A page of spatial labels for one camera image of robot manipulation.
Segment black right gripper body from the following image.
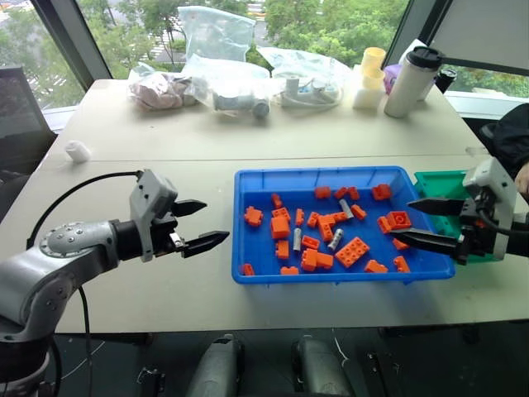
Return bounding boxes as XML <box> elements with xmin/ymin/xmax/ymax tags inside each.
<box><xmin>454</xmin><ymin>189</ymin><xmax>499</xmax><ymax>266</ymax></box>

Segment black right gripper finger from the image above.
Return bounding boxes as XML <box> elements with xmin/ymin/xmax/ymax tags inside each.
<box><xmin>406</xmin><ymin>197</ymin><xmax>466</xmax><ymax>218</ymax></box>
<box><xmin>388</xmin><ymin>226</ymin><xmax>465</xmax><ymax>262</ymax></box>

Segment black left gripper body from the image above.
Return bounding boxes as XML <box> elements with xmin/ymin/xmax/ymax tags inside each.
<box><xmin>150</xmin><ymin>201</ymin><xmax>188</xmax><ymax>258</ymax></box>

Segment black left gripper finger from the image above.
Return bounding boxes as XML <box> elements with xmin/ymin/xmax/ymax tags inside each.
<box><xmin>181</xmin><ymin>230</ymin><xmax>231</xmax><ymax>260</ymax></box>
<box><xmin>170</xmin><ymin>198</ymin><xmax>208</xmax><ymax>218</ymax></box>

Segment green plastic tray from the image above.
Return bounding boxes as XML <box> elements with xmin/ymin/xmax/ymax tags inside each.
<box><xmin>412</xmin><ymin>169</ymin><xmax>498</xmax><ymax>265</ymax></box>

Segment person's bare hand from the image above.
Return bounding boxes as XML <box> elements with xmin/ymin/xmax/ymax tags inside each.
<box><xmin>513</xmin><ymin>162</ymin><xmax>529</xmax><ymax>200</ymax></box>

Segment upside-down orange toy brick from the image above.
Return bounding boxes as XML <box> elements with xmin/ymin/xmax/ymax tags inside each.
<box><xmin>385</xmin><ymin>210</ymin><xmax>414</xmax><ymax>232</ymax></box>

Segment blue plastic tray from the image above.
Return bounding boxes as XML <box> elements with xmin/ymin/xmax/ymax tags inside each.
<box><xmin>231</xmin><ymin>165</ymin><xmax>457</xmax><ymax>286</ymax></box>

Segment orange 2x4 toy brick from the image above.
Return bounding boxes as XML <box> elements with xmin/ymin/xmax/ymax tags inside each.
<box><xmin>333</xmin><ymin>236</ymin><xmax>371</xmax><ymax>269</ymax></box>

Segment person's black sleeve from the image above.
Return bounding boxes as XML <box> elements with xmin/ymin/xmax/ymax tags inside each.
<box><xmin>479</xmin><ymin>103</ymin><xmax>529</xmax><ymax>179</ymax></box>

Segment plastic bag with pink items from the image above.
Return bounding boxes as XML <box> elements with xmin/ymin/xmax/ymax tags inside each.
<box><xmin>127</xmin><ymin>61</ymin><xmax>200</xmax><ymax>112</ymax></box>

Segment small white cylinder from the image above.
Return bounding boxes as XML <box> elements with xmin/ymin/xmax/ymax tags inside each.
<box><xmin>65</xmin><ymin>140</ymin><xmax>93</xmax><ymax>164</ymax></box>

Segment white tumbler with black lid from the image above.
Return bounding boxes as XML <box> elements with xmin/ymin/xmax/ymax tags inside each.
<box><xmin>383</xmin><ymin>45</ymin><xmax>445</xmax><ymax>119</ymax></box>

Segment plastic bag with grey item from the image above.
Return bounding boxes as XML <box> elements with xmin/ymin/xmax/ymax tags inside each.
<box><xmin>183</xmin><ymin>55</ymin><xmax>274</xmax><ymax>120</ymax></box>

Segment dark rounded shape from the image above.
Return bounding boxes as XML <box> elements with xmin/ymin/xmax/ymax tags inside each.
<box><xmin>185</xmin><ymin>334</ymin><xmax>245</xmax><ymax>397</ymax></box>
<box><xmin>290</xmin><ymin>335</ymin><xmax>353</xmax><ymax>397</ymax></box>

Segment black cup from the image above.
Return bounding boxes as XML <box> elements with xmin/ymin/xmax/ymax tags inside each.
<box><xmin>433</xmin><ymin>67</ymin><xmax>460</xmax><ymax>94</ymax></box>

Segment white foam block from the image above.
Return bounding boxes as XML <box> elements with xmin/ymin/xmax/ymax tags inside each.
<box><xmin>351</xmin><ymin>86</ymin><xmax>384</xmax><ymax>111</ymax></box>

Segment purple container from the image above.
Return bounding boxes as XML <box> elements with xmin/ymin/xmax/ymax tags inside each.
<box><xmin>383</xmin><ymin>63</ymin><xmax>404</xmax><ymax>96</ymax></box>

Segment stacked yellow cups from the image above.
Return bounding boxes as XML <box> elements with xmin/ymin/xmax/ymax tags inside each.
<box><xmin>360</xmin><ymin>46</ymin><xmax>387</xmax><ymax>93</ymax></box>

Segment empty clear plastic bag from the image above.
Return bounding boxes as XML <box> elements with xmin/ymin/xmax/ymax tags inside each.
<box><xmin>177</xmin><ymin>5</ymin><xmax>258</xmax><ymax>64</ymax></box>

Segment black chair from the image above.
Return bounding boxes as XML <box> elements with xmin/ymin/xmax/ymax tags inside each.
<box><xmin>0</xmin><ymin>65</ymin><xmax>60</xmax><ymax>175</ymax></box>

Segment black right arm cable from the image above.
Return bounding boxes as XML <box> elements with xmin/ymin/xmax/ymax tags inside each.
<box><xmin>478</xmin><ymin>194</ymin><xmax>529</xmax><ymax>237</ymax></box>

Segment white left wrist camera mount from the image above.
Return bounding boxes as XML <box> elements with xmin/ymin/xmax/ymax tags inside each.
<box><xmin>128</xmin><ymin>168</ymin><xmax>179</xmax><ymax>264</ymax></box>

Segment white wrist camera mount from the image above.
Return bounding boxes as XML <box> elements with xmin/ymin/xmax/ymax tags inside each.
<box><xmin>461</xmin><ymin>156</ymin><xmax>518</xmax><ymax>262</ymax></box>
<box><xmin>128</xmin><ymin>168</ymin><xmax>179</xmax><ymax>264</ymax></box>

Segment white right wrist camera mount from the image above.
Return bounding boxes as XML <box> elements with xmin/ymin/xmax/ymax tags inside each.
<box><xmin>461</xmin><ymin>156</ymin><xmax>518</xmax><ymax>262</ymax></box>

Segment plastic bag with white cable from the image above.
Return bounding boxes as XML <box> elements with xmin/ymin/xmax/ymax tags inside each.
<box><xmin>257</xmin><ymin>45</ymin><xmax>353</xmax><ymax>110</ymax></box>

